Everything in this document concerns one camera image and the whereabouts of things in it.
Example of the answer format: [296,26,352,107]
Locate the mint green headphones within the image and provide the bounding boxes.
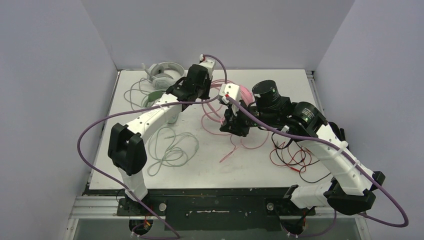
[146,111,200,177]

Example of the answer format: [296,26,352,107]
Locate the pink cat-ear headphones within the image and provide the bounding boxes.
[200,85,270,163]

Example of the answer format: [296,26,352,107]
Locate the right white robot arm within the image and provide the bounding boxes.
[218,80,385,216]

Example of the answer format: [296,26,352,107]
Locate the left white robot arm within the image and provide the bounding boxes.
[107,60,215,215]

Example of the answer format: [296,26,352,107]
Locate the red and black headphones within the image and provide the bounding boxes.
[269,133,331,184]

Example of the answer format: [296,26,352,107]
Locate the white gaming headset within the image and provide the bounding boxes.
[123,61,185,111]

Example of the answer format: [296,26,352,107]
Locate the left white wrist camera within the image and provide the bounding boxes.
[199,54,216,74]

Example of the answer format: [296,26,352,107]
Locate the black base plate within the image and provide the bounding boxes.
[83,187,322,236]

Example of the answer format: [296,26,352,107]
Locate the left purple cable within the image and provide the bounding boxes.
[77,54,228,240]

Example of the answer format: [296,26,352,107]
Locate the purple cable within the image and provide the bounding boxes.
[223,94,409,238]
[77,54,228,240]

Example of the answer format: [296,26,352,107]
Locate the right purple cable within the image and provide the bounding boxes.
[223,94,409,238]

